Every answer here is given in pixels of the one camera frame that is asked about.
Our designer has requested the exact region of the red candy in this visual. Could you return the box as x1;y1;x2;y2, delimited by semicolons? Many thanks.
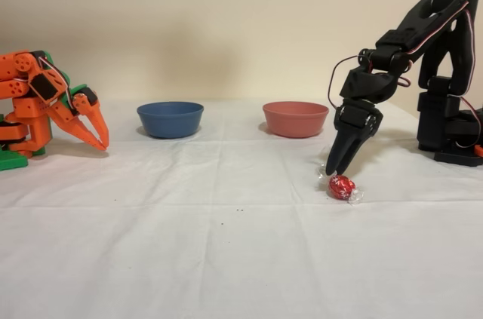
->
315;162;366;207

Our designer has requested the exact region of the red bowl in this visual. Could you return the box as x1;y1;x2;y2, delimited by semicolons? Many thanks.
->
262;101;330;139

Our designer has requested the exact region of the blue bowl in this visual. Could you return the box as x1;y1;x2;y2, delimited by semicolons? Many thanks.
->
136;101;205;139

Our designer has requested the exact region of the white cloth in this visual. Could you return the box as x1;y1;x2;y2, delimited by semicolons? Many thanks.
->
0;98;483;319

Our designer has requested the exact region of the thin servo cable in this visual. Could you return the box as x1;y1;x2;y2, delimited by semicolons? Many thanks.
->
32;51;75;112

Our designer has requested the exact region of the red white servo cable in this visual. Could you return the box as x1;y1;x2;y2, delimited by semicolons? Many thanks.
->
328;54;369;111

